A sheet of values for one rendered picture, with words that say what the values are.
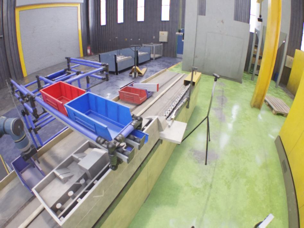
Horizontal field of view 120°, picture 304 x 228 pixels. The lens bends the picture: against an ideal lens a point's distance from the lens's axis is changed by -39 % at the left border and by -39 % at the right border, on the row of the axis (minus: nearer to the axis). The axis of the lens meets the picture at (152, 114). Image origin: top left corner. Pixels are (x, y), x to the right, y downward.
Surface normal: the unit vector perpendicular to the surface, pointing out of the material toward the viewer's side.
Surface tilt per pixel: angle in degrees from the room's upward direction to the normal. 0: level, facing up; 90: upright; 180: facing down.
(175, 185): 0
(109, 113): 88
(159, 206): 0
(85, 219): 80
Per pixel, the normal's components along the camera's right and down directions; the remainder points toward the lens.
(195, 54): -0.44, 0.47
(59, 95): 0.89, 0.30
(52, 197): -0.14, -0.88
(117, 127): 0.11, -0.82
